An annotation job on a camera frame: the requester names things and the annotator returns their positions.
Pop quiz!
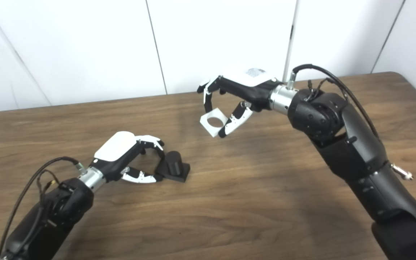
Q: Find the thick black left wrist cable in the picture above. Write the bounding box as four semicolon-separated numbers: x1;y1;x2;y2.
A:
0;156;86;259

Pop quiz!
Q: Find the thin black left arm wire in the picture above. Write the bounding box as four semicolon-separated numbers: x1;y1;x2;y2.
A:
36;170;59;203

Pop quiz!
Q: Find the white square piece with hole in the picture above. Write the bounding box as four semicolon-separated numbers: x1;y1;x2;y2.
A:
200;109;230;138

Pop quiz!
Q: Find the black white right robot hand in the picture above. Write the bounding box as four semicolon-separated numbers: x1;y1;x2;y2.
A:
197;67;282;138

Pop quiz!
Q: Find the thin black right arm wire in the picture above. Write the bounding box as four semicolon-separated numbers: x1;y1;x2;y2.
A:
306;77;349;100

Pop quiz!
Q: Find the thick black right wrist cable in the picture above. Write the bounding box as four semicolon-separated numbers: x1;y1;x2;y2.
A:
287;64;414;180

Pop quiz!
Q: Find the black peg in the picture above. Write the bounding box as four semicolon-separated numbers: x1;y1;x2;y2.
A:
156;151;191;182

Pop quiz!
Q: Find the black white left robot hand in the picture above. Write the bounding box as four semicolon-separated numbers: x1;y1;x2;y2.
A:
89;131;165;184

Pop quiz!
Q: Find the thin black arm wire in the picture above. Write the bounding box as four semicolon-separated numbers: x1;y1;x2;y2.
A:
306;77;349;100
36;170;59;203

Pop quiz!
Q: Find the thick black wrist cable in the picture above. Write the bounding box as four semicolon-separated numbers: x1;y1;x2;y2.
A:
0;156;86;259
287;64;414;180

